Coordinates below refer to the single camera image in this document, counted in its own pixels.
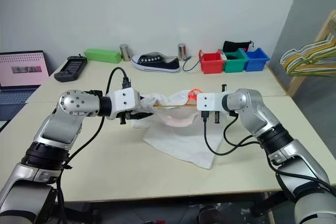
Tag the wooden table leg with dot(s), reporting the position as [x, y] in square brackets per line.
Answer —
[269, 208]

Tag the red plastic bin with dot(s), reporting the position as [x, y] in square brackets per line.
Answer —
[211, 66]

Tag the blue plastic bin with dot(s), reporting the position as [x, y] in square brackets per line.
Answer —
[256, 62]

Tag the black handheld controller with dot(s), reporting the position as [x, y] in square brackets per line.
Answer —
[71, 68]

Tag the white shorts garment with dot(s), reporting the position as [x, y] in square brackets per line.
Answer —
[183, 140]

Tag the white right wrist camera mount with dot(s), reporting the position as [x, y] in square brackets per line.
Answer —
[208, 102]

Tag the green plastic bin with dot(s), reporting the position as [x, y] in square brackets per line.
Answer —
[235, 66]

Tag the open laptop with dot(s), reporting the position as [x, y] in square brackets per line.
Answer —
[21, 69]

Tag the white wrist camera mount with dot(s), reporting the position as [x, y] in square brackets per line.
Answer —
[123, 100]
[208, 102]

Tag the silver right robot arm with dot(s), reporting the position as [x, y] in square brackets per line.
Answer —
[257, 113]

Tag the black and white sneaker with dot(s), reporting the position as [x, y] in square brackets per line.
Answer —
[160, 64]

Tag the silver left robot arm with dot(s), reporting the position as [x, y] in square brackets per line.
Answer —
[65, 124]

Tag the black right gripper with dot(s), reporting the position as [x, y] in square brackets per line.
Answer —
[217, 117]

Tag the metal cylinder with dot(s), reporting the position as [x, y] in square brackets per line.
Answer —
[182, 51]
[125, 52]

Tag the green rectangular box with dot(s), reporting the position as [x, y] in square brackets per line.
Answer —
[102, 55]

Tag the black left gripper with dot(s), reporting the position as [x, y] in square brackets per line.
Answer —
[123, 119]

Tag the black fabric pouch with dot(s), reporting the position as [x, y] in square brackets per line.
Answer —
[235, 45]

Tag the dark rounded shape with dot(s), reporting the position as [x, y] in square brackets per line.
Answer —
[210, 216]

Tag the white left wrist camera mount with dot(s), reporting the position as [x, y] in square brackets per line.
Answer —
[123, 100]

